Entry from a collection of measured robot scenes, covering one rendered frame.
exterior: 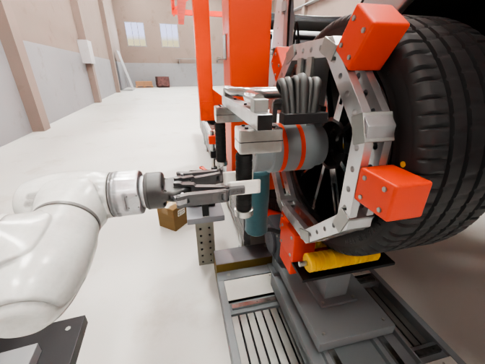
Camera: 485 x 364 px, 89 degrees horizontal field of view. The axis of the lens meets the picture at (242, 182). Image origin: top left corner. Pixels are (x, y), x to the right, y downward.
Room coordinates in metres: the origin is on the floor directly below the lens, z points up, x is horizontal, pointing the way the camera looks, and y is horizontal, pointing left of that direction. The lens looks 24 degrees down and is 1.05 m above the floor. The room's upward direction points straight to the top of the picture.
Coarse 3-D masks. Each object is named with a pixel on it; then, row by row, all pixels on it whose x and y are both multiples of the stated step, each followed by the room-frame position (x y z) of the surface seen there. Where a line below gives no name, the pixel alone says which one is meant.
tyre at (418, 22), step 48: (432, 48) 0.52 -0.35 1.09; (480, 48) 0.55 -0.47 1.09; (432, 96) 0.45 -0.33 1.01; (480, 96) 0.47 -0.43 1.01; (432, 144) 0.42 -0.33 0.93; (480, 144) 0.44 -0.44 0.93; (432, 192) 0.41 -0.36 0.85; (480, 192) 0.44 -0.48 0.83; (336, 240) 0.58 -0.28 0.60; (384, 240) 0.44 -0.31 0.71; (432, 240) 0.49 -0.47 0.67
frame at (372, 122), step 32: (288, 64) 0.81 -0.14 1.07; (352, 96) 0.50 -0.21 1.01; (352, 128) 0.48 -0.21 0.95; (384, 128) 0.45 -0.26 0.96; (352, 160) 0.46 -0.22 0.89; (384, 160) 0.45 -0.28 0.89; (288, 192) 0.85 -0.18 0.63; (352, 192) 0.45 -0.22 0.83; (320, 224) 0.53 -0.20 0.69; (352, 224) 0.44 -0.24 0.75
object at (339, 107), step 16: (336, 96) 0.96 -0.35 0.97; (384, 96) 0.53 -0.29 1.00; (336, 112) 0.72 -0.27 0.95; (336, 128) 0.77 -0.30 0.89; (336, 144) 0.77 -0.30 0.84; (336, 160) 0.75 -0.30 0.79; (304, 176) 0.88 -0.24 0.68; (320, 176) 0.75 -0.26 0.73; (336, 176) 0.67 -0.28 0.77; (304, 192) 0.82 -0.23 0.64; (320, 192) 0.75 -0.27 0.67; (336, 192) 0.66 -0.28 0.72; (320, 208) 0.74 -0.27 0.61; (336, 208) 0.65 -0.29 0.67
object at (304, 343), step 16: (272, 272) 0.90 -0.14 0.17; (288, 304) 0.74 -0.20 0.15; (288, 320) 0.69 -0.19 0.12; (304, 336) 0.60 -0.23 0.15; (384, 336) 0.59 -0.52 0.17; (400, 336) 0.59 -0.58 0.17; (304, 352) 0.55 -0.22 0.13; (320, 352) 0.54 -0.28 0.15; (336, 352) 0.53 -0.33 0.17; (352, 352) 0.54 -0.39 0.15; (368, 352) 0.54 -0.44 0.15; (384, 352) 0.53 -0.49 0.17; (400, 352) 0.54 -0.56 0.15
